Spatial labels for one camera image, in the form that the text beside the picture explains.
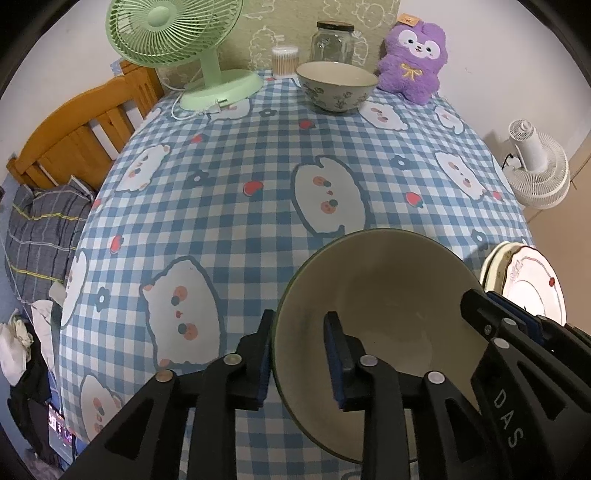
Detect colourful printed box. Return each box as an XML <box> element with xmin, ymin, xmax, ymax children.
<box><xmin>47</xmin><ymin>401</ymin><xmax>77</xmax><ymax>460</ymax></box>

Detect blue checkered cartoon tablecloth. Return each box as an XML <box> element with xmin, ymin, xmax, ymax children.
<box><xmin>58</xmin><ymin>69</ymin><xmax>536</xmax><ymax>480</ymax></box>

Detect glass jar with dark lid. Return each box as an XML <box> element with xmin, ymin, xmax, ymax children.
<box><xmin>310</xmin><ymin>21</ymin><xmax>355</xmax><ymax>65</ymax></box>

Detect green printed board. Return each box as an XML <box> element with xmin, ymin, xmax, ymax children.
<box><xmin>217</xmin><ymin>0</ymin><xmax>402</xmax><ymax>75</ymax></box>

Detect green desk fan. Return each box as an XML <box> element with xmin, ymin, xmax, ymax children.
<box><xmin>106</xmin><ymin>0</ymin><xmax>265</xmax><ymax>113</ymax></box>

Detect large round yellow floral plate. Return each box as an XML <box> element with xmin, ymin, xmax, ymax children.
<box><xmin>479</xmin><ymin>240</ymin><xmax>525</xmax><ymax>296</ymax></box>

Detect clear cotton swab box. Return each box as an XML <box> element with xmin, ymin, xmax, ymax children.
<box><xmin>271</xmin><ymin>45</ymin><xmax>300</xmax><ymax>78</ymax></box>

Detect white standing fan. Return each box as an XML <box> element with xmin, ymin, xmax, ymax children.
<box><xmin>501</xmin><ymin>119</ymin><xmax>572</xmax><ymax>210</ymax></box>

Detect purple plush bunny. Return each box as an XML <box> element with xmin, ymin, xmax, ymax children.
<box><xmin>378</xmin><ymin>17</ymin><xmax>450</xmax><ymax>106</ymax></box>

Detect grey plaid pillow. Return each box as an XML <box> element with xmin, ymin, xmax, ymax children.
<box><xmin>4</xmin><ymin>178</ymin><xmax>95</xmax><ymax>305</ymax></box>

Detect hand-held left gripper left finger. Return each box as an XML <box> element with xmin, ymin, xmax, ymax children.
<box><xmin>60</xmin><ymin>309</ymin><xmax>275</xmax><ymax>480</ymax></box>

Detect beige door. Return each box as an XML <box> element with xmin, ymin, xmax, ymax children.
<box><xmin>566</xmin><ymin>134</ymin><xmax>591</xmax><ymax>222</ymax></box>

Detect cream bowl with blue flowers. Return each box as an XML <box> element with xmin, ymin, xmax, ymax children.
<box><xmin>296</xmin><ymin>61</ymin><xmax>380</xmax><ymax>114</ymax></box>
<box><xmin>272</xmin><ymin>229</ymin><xmax>490</xmax><ymax>464</ymax></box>

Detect white fan cable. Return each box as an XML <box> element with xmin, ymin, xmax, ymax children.
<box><xmin>172</xmin><ymin>80</ymin><xmax>222</xmax><ymax>120</ymax></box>

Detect white crumpled cloth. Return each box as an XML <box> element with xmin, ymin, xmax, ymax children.
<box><xmin>0</xmin><ymin>316</ymin><xmax>35</xmax><ymax>386</ymax></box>

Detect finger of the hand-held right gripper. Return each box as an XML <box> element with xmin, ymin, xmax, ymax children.
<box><xmin>462</xmin><ymin>288</ymin><xmax>527</xmax><ymax>352</ymax></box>
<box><xmin>487</xmin><ymin>292</ymin><xmax>591</xmax><ymax>356</ymax></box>

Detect dark clothes pile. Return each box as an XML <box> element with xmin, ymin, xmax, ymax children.
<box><xmin>7</xmin><ymin>323</ymin><xmax>63</xmax><ymax>467</ymax></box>

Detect wooden headboard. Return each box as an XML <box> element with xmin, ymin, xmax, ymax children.
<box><xmin>6</xmin><ymin>60</ymin><xmax>166</xmax><ymax>191</ymax></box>

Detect white plate with red pattern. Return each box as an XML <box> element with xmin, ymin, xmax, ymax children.
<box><xmin>501</xmin><ymin>244</ymin><xmax>567</xmax><ymax>326</ymax></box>

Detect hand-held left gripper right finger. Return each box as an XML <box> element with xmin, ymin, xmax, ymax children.
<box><xmin>323</xmin><ymin>311</ymin><xmax>502</xmax><ymax>480</ymax></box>

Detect scalloped yellow floral plate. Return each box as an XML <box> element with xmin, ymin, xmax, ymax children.
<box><xmin>489</xmin><ymin>244</ymin><xmax>520</xmax><ymax>291</ymax></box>

